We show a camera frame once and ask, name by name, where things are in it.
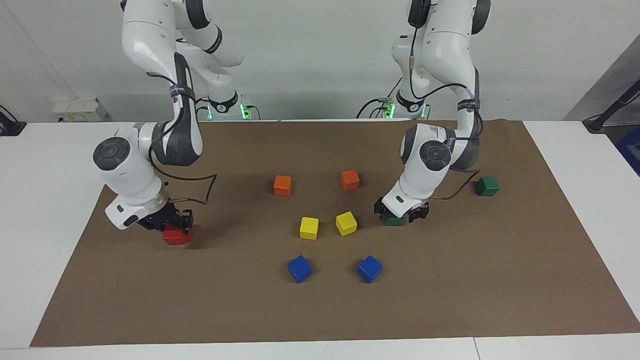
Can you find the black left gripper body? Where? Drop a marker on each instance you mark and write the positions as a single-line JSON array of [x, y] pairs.
[[422, 209]]

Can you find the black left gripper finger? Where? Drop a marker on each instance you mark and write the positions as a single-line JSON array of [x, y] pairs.
[[381, 210], [411, 216]]

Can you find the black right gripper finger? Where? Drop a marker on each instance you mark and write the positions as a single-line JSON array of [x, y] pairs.
[[169, 226], [186, 220]]

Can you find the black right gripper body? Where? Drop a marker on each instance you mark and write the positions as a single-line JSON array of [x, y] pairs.
[[157, 217]]

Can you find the red wooden cube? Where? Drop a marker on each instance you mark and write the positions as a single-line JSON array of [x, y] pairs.
[[172, 229], [177, 240]]

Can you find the green wooden cube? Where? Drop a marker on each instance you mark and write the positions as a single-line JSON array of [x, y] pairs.
[[487, 186], [394, 221]]

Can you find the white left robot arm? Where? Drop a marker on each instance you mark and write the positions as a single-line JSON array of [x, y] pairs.
[[435, 50]]

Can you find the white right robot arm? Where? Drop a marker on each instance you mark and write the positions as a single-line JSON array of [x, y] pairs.
[[150, 40]]

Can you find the yellow wooden cube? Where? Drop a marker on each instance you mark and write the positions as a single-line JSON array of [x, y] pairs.
[[346, 223], [309, 228]]

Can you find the orange wooden cube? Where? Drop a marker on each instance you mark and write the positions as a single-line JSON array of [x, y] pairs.
[[350, 180], [282, 185]]

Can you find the blue wooden cube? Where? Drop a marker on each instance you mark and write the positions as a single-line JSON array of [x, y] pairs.
[[370, 269], [299, 269]]

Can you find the brown paper table mat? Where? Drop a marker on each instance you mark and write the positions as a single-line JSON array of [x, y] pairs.
[[320, 310]]

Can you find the black stand base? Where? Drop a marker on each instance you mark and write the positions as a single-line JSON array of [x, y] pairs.
[[10, 127]]

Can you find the black tripod leg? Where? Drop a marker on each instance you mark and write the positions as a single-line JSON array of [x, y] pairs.
[[597, 122]]

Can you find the blue box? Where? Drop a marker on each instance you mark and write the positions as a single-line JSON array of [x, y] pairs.
[[631, 150]]

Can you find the white wall socket box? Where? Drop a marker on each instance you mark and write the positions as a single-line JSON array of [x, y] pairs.
[[80, 110]]

